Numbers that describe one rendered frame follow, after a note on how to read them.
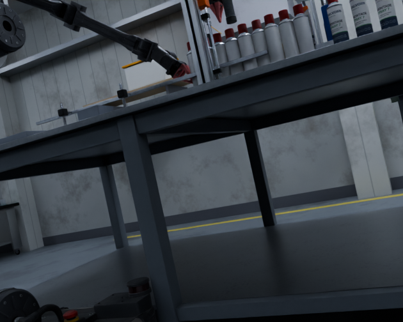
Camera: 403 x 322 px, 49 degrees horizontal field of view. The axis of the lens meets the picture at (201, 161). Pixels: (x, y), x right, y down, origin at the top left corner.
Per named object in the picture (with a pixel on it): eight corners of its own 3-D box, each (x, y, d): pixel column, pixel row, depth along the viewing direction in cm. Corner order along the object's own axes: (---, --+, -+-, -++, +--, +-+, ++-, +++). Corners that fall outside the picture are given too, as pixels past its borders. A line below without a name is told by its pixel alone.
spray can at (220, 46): (237, 85, 165) (225, 32, 166) (229, 85, 161) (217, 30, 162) (226, 89, 169) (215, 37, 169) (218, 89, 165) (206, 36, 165)
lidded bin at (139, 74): (183, 82, 483) (178, 58, 484) (166, 79, 447) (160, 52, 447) (146, 94, 503) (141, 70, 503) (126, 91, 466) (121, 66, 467)
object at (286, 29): (304, 66, 156) (291, 9, 156) (301, 65, 151) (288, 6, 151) (289, 71, 158) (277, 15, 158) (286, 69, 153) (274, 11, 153)
